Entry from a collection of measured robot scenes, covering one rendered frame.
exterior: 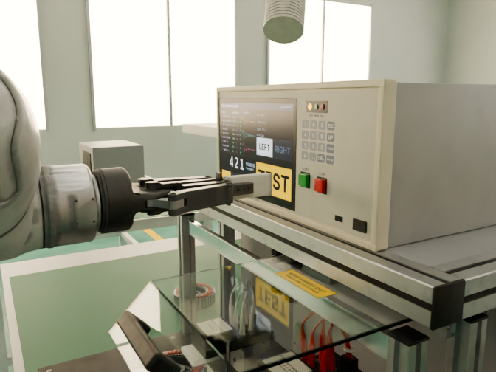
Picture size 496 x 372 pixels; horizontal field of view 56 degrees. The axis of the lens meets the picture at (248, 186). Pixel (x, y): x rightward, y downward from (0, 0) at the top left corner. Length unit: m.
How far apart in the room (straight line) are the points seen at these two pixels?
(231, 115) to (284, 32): 1.11
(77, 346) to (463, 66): 7.65
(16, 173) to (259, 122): 0.50
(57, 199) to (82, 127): 4.81
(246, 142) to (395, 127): 0.32
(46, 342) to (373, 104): 0.92
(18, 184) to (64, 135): 4.93
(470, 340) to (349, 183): 0.23
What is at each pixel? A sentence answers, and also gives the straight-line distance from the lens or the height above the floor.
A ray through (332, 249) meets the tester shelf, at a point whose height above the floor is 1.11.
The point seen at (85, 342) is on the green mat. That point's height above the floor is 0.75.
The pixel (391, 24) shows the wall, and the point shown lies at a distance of 7.60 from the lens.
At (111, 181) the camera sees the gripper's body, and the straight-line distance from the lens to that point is 0.53.
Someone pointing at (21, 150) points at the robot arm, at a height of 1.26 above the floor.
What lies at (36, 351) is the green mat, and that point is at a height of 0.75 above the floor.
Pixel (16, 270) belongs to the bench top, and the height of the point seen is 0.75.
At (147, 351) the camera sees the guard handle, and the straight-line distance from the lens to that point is 0.48.
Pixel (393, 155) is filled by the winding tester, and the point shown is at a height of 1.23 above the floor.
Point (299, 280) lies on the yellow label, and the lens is 0.62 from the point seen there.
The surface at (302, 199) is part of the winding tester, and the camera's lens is 0.69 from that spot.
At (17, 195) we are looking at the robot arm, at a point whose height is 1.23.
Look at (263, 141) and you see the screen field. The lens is 0.77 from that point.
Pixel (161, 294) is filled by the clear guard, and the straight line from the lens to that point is 0.59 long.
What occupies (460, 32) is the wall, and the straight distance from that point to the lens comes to 8.40.
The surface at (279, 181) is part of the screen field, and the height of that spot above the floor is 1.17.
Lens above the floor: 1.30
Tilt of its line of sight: 10 degrees down
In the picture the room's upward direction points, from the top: straight up
